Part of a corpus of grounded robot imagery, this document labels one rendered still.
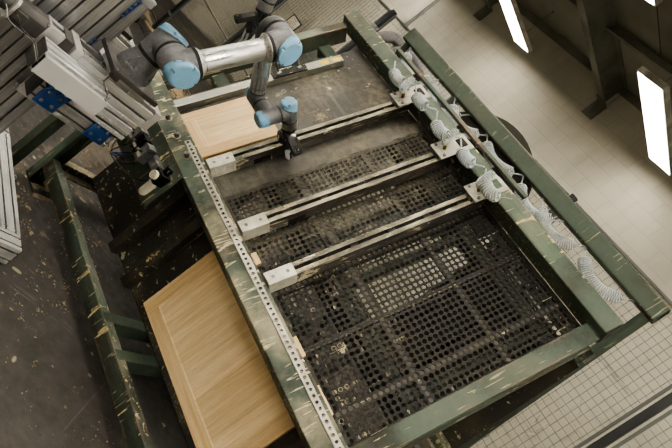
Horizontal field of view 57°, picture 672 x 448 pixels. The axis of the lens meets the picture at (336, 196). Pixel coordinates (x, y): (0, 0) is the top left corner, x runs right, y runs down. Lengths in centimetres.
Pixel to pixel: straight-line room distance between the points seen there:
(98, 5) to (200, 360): 151
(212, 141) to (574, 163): 561
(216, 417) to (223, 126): 135
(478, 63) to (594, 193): 268
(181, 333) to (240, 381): 39
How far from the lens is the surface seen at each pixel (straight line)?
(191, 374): 286
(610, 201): 763
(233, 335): 276
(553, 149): 807
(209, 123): 312
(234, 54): 234
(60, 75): 222
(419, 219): 276
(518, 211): 286
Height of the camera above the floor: 165
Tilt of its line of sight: 7 degrees down
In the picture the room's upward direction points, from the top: 53 degrees clockwise
